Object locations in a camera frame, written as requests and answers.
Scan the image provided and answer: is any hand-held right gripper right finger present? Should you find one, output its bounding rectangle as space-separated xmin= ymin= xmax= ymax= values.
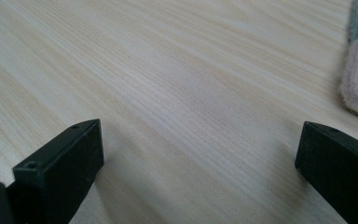
xmin=294 ymin=120 xmax=358 ymax=224

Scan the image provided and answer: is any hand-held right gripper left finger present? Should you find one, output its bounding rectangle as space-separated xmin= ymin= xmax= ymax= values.
xmin=7 ymin=119 xmax=104 ymax=224

